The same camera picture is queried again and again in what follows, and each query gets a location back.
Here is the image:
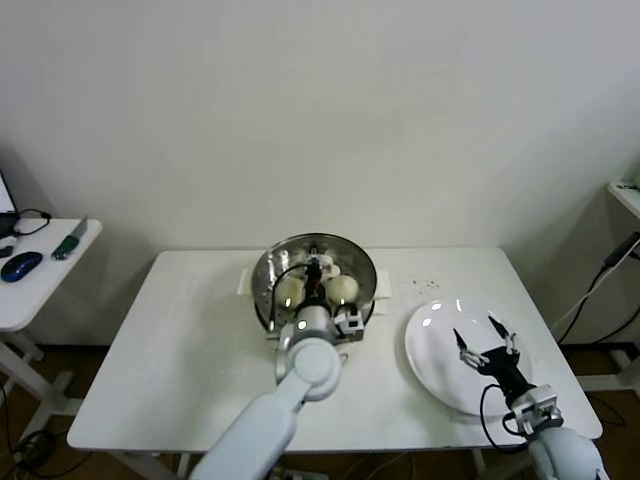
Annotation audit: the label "round white plate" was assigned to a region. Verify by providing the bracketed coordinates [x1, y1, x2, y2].
[403, 298, 534, 418]

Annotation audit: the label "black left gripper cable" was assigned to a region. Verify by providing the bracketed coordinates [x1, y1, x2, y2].
[267, 264, 311, 334]

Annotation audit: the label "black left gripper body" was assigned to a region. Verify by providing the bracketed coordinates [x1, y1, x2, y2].
[303, 262, 327, 302]

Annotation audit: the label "black floor cable bundle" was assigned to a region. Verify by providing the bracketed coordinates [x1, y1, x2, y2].
[0, 384, 70, 480]

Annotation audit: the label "green handled knife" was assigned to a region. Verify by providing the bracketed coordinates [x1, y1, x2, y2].
[50, 215, 89, 262]

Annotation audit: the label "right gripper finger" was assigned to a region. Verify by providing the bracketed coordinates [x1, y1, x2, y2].
[452, 328, 489, 369]
[488, 315, 521, 356]

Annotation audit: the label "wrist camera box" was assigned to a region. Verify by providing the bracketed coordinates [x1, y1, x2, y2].
[509, 383, 564, 437]
[333, 308, 366, 344]

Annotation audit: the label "stainless steel steamer basket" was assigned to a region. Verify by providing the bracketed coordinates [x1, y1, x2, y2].
[250, 232, 379, 341]

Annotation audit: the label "round glass pot lid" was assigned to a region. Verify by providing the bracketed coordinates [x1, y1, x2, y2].
[251, 232, 377, 335]

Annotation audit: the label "white steamed baozi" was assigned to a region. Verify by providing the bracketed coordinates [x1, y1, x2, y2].
[325, 275, 360, 305]
[277, 278, 307, 309]

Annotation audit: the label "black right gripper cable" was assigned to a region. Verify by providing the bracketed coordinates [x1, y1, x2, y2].
[478, 383, 531, 454]

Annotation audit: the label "white power strip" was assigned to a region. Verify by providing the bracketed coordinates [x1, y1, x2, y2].
[272, 464, 321, 480]

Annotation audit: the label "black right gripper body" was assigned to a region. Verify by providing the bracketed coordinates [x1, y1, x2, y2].
[477, 348, 532, 397]

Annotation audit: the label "black adapter with cable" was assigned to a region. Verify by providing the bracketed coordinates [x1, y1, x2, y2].
[554, 238, 640, 346]

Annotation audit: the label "blue computer mouse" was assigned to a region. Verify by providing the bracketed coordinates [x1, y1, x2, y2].
[0, 251, 44, 284]

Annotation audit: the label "open laptop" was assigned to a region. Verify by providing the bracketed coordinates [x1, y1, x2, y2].
[0, 169, 20, 240]

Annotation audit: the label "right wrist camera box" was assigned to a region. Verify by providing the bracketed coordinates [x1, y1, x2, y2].
[509, 383, 564, 437]

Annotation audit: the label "scattered dark crumbs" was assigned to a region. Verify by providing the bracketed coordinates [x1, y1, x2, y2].
[399, 276, 441, 292]

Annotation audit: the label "small white side table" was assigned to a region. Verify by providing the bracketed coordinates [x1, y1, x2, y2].
[0, 217, 104, 451]

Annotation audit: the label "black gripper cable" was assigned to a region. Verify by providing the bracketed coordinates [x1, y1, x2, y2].
[267, 264, 311, 334]
[478, 383, 531, 454]

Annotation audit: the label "thin black looped cable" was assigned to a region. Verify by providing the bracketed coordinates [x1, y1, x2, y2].
[10, 208, 52, 239]

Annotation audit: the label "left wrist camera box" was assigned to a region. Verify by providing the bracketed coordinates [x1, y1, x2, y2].
[333, 308, 366, 344]

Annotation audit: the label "white wall cable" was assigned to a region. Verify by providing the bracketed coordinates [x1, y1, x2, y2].
[552, 269, 609, 331]

